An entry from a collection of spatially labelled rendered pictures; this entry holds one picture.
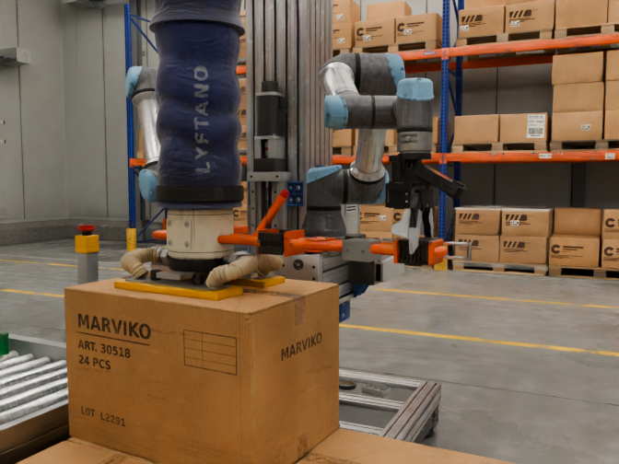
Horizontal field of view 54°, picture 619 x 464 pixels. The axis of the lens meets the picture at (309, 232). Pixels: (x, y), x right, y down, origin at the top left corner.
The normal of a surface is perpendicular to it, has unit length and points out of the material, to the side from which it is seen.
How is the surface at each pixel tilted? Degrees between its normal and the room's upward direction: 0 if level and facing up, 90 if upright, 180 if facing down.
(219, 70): 78
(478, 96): 90
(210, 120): 70
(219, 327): 90
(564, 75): 91
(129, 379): 90
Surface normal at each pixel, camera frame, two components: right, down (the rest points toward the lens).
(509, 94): -0.41, 0.07
